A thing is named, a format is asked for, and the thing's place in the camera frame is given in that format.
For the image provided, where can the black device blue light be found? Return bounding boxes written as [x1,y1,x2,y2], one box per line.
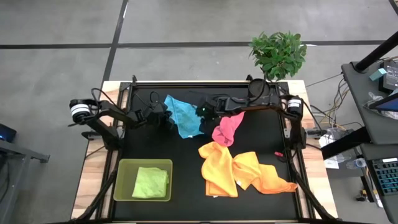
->
[0,123,17,144]

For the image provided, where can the green plastic bin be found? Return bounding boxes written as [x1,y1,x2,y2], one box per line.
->
[113,158,174,203]

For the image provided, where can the orange microfiber towel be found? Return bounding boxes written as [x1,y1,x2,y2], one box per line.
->
[231,151,299,195]

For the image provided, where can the small teal box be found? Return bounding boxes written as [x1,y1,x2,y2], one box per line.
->
[369,67,387,82]

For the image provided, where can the black round pole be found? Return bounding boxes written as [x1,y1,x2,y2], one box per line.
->
[354,30,398,73]

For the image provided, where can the yellow microfiber towel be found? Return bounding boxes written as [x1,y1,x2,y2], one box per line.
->
[198,141,239,198]

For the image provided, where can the black aluminium table frame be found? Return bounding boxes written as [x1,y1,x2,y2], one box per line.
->
[72,74,340,224]

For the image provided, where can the black electronic box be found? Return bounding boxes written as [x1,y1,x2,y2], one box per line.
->
[378,60,398,94]

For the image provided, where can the tablet with blue screen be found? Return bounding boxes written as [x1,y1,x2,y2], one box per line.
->
[369,92,398,113]

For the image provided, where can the teal microfiber towel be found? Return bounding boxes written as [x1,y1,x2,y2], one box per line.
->
[163,94,206,139]

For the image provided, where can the grey low desk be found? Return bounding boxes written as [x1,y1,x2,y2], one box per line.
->
[0,139,50,224]

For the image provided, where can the black desk support beam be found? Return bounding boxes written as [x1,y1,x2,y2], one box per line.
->
[320,126,373,161]

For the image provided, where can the black power adapter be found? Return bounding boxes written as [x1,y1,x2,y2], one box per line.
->
[306,129,328,138]

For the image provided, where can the lime green microfiber towel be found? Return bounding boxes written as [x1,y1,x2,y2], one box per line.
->
[131,166,170,200]

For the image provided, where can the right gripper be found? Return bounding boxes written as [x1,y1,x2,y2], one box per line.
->
[195,98,225,135]

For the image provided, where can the green leafy plant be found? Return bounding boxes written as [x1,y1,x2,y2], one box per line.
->
[248,30,308,82]

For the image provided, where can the black plant pot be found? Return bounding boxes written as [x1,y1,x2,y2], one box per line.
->
[248,78,271,98]

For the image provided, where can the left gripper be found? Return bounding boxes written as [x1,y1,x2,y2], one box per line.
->
[136,101,176,131]

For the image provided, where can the pink microfiber towel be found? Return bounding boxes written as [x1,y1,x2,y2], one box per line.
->
[211,111,246,148]

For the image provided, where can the grey side desk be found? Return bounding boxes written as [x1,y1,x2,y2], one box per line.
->
[341,60,398,224]

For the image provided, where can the white paper sheets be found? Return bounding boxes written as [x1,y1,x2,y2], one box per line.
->
[318,135,340,170]

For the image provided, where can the clear plastic bottle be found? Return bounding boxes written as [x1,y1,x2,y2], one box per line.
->
[346,157,367,170]

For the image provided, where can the black keyboard blue keys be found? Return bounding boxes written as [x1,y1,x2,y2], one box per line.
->
[371,157,398,196]

